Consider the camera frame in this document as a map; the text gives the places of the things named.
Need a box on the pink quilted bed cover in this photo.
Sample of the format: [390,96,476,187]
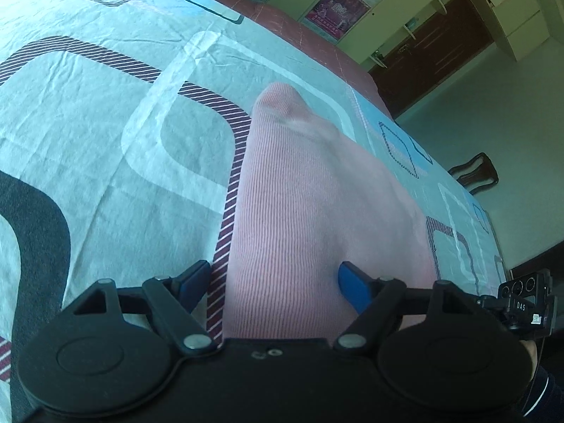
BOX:
[176,0,394,121]

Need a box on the person's right forearm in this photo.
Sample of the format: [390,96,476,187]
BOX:
[516,339,564,423]

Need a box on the dark wooden chair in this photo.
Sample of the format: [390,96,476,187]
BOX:
[447,152,500,197]

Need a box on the dark wooden door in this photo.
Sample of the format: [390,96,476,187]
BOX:
[368,0,495,121]

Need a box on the light green corner shelf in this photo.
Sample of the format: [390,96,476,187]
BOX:
[369,0,448,69]

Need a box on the pink knit sweater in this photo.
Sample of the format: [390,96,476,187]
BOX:
[222,81,438,345]

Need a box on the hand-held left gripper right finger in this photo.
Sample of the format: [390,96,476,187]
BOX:
[333,261,482,354]

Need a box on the light green overhead cabinet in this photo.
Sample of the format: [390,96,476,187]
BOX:
[458,0,552,61]

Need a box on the light blue patterned bed sheet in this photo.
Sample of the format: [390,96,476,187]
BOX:
[0,0,507,408]

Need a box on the purple wall poster calendar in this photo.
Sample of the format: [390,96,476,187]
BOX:
[304,0,369,35]

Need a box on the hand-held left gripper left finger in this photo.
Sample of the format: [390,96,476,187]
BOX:
[73,260,213,354]

